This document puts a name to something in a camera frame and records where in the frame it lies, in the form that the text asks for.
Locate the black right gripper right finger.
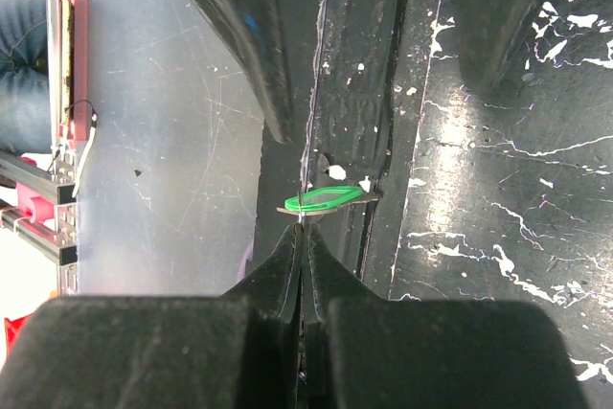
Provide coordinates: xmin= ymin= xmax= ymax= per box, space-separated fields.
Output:
xmin=302 ymin=225 xmax=588 ymax=408

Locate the aluminium rail frame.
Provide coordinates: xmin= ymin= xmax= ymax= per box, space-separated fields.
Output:
xmin=1 ymin=0 xmax=98 ymax=296

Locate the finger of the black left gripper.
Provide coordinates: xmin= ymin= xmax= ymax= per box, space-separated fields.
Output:
xmin=193 ymin=0 xmax=294 ymax=143
xmin=456 ymin=0 xmax=545 ymax=93

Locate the green tagged key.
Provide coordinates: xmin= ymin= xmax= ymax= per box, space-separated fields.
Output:
xmin=277 ymin=186 xmax=379 ymax=216

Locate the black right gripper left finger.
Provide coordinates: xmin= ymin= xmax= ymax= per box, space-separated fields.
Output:
xmin=1 ymin=225 xmax=303 ymax=408

